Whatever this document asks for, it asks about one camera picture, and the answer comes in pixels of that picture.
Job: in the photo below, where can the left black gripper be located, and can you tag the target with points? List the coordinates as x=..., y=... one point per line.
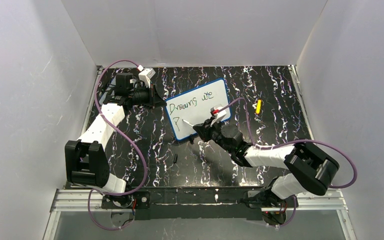
x=151, y=96

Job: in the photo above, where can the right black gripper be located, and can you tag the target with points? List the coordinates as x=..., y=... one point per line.
x=210, y=129

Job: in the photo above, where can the black white marker pen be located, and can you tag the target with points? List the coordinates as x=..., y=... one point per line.
x=187, y=122

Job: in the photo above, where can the blue framed whiteboard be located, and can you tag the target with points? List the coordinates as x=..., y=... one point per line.
x=195, y=106

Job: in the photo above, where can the black marker cap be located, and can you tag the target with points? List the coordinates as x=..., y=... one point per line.
x=175, y=158

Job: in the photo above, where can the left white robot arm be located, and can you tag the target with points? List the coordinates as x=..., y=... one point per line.
x=85, y=158

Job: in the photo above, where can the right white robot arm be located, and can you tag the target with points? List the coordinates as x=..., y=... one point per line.
x=310, y=168

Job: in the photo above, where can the yellow marker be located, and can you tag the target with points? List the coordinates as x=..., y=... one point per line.
x=258, y=107

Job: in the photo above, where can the whiteboard wire stand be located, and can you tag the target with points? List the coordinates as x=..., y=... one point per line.
x=191, y=138

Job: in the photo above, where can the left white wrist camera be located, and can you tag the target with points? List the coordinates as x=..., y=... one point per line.
x=145, y=74

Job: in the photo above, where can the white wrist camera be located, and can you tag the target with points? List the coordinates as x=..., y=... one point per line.
x=218, y=113
x=145, y=74

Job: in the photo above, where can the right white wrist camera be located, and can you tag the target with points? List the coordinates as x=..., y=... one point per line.
x=218, y=113

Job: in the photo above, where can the aluminium front rail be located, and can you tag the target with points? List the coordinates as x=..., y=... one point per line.
x=76, y=200

